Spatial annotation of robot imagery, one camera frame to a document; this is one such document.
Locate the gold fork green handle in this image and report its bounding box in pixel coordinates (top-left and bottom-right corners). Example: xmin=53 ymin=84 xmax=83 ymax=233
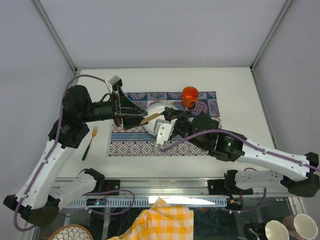
xmin=81 ymin=126 xmax=98 ymax=161

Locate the patterned brown plate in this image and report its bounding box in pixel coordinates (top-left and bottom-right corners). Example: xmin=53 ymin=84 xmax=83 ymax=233
xmin=49 ymin=224 xmax=94 ymax=240

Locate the gold knife green handle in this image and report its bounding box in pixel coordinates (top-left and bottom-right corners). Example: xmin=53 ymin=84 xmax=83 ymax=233
xmin=140 ymin=112 xmax=163 ymax=125

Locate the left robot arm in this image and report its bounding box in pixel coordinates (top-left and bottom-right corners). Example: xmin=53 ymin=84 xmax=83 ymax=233
xmin=3 ymin=85 xmax=148 ymax=228

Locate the patterned placemat cloth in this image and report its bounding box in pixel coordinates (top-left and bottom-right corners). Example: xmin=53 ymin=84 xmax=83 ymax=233
xmin=106 ymin=92 xmax=208 ymax=157

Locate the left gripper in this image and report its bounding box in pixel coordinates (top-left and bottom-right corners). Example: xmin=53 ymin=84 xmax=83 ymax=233
xmin=80 ymin=87 xmax=149 ymax=130

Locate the orange mug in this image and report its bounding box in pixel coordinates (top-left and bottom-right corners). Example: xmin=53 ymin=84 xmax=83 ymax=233
xmin=182 ymin=86 xmax=199 ymax=110

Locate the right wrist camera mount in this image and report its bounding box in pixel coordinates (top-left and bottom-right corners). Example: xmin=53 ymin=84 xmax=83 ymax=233
xmin=153 ymin=118 xmax=177 ymax=149

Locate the white cable duct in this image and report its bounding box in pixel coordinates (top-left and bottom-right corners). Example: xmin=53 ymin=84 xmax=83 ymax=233
xmin=65 ymin=196 xmax=228 ymax=209

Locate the brown white cup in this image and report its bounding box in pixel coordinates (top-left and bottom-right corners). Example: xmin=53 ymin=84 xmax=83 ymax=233
xmin=282 ymin=213 xmax=319 ymax=240

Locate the yellow checkered cloth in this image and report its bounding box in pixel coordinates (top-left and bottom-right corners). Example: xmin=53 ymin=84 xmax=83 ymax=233
xmin=111 ymin=197 xmax=194 ymax=240

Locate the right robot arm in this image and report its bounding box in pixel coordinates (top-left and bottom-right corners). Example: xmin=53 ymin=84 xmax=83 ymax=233
xmin=161 ymin=107 xmax=320 ymax=198

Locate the aluminium mounting rail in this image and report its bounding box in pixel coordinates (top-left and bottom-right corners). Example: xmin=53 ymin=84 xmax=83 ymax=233
xmin=49 ymin=176 xmax=301 ymax=198

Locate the white blue-rimmed bowl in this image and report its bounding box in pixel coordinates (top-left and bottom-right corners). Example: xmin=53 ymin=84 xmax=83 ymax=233
xmin=142 ymin=102 xmax=179 ymax=137

